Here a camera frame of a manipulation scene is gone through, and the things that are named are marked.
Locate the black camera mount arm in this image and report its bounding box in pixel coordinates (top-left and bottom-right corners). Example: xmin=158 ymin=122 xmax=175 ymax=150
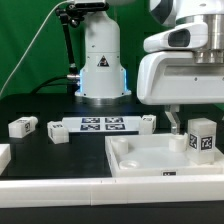
xmin=55 ymin=3 xmax=85 ymax=80

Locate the black cable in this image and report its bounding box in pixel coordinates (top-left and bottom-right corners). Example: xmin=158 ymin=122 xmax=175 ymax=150
xmin=30 ymin=75 xmax=81 ymax=95

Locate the white square tabletop part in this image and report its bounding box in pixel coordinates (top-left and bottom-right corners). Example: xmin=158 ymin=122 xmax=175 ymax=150
xmin=105 ymin=134 xmax=224 ymax=177

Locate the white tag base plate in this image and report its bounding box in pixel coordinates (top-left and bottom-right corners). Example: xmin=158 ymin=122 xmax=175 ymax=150
xmin=62 ymin=116 xmax=141 ymax=133

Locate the white left fence piece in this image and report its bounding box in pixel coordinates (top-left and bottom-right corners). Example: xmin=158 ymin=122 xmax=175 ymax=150
xmin=0 ymin=144 xmax=11 ymax=175

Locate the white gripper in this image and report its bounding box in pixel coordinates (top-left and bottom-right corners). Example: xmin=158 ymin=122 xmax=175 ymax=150
xmin=137 ymin=51 xmax=224 ymax=135

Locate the grey overhead camera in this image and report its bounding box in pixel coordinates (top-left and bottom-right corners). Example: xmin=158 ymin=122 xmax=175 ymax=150
xmin=74 ymin=0 xmax=108 ymax=11

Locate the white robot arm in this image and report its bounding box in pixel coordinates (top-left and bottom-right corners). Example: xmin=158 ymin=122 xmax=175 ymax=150
xmin=74 ymin=0 xmax=224 ymax=133

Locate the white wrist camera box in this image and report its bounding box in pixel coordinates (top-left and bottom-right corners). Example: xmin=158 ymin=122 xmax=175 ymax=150
xmin=143 ymin=22 xmax=208 ymax=53

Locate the white front fence rail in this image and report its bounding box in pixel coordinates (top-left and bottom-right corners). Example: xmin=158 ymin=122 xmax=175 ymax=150
xmin=0 ymin=175 xmax=224 ymax=208

